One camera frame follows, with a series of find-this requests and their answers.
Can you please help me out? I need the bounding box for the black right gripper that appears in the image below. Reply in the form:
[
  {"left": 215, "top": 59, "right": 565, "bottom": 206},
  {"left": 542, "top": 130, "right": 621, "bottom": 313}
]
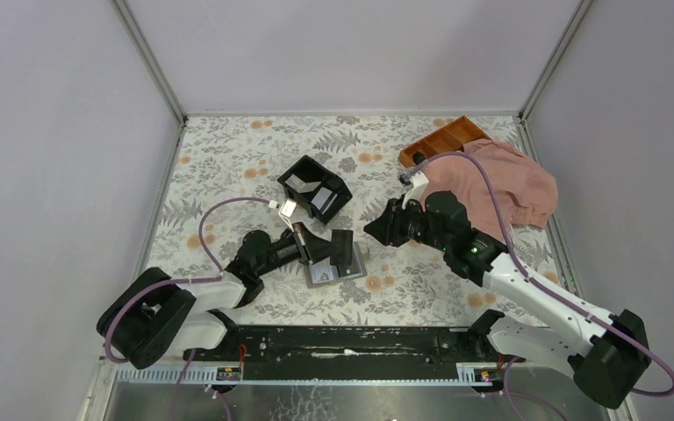
[{"left": 363, "top": 194, "right": 450, "bottom": 253}]

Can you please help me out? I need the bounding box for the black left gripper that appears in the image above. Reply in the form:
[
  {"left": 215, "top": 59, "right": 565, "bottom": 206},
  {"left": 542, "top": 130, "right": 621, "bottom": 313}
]
[{"left": 255, "top": 223, "right": 342, "bottom": 279}]

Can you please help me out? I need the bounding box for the stack of cards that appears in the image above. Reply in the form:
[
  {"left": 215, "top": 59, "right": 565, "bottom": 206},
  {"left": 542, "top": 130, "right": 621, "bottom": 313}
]
[{"left": 285, "top": 175, "right": 337, "bottom": 212}]

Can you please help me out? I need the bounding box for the black card holder box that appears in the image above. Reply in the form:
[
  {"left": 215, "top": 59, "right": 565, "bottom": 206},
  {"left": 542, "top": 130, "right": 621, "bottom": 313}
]
[{"left": 277, "top": 155, "right": 353, "bottom": 225}]

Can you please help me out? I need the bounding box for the dark grey credit card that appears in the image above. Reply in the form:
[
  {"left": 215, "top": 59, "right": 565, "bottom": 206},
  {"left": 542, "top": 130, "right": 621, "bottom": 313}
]
[{"left": 340, "top": 242, "right": 367, "bottom": 279}]

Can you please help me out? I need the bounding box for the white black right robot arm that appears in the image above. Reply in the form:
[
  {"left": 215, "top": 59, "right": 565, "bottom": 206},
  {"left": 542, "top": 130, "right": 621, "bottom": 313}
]
[{"left": 363, "top": 191, "right": 651, "bottom": 409}]

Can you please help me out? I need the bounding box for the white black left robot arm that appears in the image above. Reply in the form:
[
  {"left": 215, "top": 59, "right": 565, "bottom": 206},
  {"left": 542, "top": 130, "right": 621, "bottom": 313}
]
[{"left": 97, "top": 223, "right": 354, "bottom": 369}]

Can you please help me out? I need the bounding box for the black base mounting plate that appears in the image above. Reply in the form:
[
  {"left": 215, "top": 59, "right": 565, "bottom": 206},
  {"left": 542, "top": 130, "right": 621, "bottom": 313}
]
[{"left": 183, "top": 325, "right": 504, "bottom": 373}]

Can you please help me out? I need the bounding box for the orange compartment tray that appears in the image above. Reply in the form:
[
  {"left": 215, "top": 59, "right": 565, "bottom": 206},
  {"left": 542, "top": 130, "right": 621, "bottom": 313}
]
[{"left": 398, "top": 117, "right": 489, "bottom": 168}]

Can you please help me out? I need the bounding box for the pink cloth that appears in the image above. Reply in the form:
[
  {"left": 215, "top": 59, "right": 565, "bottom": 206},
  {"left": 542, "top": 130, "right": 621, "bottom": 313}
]
[{"left": 418, "top": 139, "right": 559, "bottom": 246}]

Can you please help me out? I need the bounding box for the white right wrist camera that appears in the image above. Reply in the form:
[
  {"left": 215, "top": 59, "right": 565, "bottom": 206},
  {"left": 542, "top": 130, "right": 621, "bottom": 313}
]
[{"left": 400, "top": 171, "right": 429, "bottom": 209}]

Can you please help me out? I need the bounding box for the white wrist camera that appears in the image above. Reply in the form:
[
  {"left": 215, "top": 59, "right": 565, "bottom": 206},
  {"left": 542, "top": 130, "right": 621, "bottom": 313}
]
[
  {"left": 268, "top": 199, "right": 297, "bottom": 231},
  {"left": 400, "top": 171, "right": 429, "bottom": 209}
]

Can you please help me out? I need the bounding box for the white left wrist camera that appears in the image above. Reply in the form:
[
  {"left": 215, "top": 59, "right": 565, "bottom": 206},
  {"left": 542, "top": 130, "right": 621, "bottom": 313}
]
[{"left": 268, "top": 199, "right": 297, "bottom": 231}]

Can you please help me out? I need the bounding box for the white slotted cable duct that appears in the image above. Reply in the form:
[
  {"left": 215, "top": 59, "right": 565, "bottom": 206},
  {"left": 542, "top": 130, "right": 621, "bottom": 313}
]
[{"left": 117, "top": 363, "right": 501, "bottom": 388}]

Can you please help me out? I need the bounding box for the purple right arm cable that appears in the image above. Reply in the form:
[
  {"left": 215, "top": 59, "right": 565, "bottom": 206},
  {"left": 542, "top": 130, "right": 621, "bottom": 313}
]
[{"left": 400, "top": 151, "right": 674, "bottom": 421}]

